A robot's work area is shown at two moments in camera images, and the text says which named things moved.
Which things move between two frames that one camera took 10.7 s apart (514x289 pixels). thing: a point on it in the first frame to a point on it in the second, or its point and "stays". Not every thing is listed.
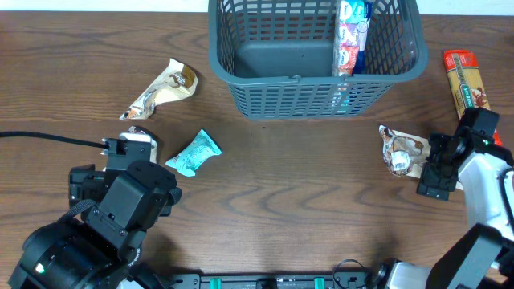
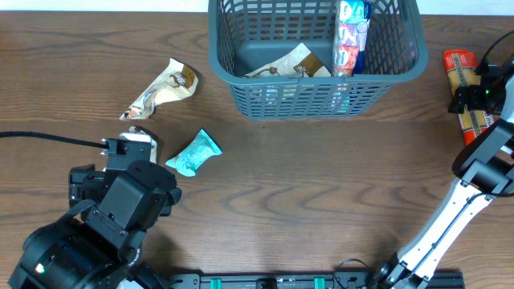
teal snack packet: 201,148 stays
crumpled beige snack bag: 178,81 stays
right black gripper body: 438,171 to 490,96
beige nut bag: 405,153 to 300,62
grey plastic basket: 276,57 stays
